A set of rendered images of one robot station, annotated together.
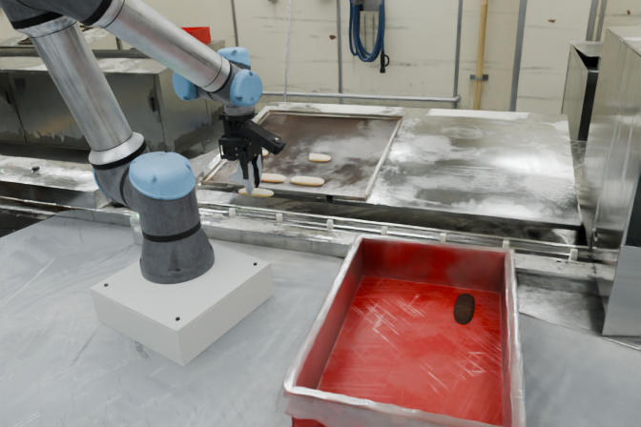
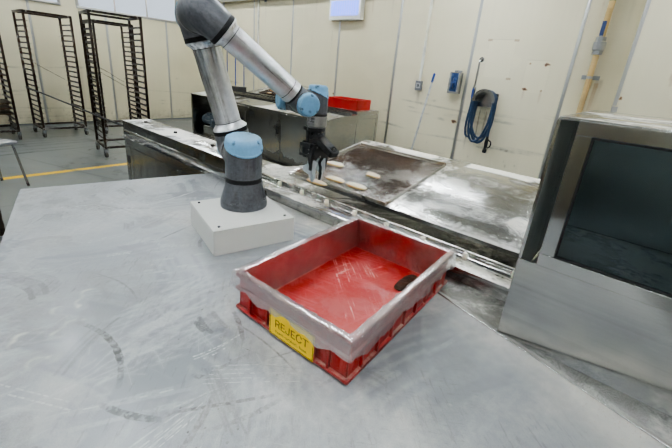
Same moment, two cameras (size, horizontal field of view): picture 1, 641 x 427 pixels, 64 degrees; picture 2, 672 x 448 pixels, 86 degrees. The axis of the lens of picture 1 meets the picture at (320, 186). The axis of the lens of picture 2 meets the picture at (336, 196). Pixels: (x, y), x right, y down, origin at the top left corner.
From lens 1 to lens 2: 0.36 m
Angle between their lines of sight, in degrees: 18
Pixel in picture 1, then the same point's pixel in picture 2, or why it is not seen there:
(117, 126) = (229, 112)
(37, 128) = not seen: hidden behind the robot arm
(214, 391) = (219, 272)
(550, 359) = (443, 330)
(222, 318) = (249, 238)
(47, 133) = not seen: hidden behind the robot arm
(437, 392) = (346, 318)
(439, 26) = (537, 126)
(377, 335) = (335, 277)
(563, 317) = (476, 311)
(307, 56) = (433, 132)
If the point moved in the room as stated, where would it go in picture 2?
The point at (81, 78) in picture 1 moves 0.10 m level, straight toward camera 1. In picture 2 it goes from (213, 78) to (204, 79)
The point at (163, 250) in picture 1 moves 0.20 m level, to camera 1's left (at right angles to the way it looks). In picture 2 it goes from (231, 189) to (180, 178)
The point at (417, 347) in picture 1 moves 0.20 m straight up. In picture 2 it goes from (355, 291) to (363, 219)
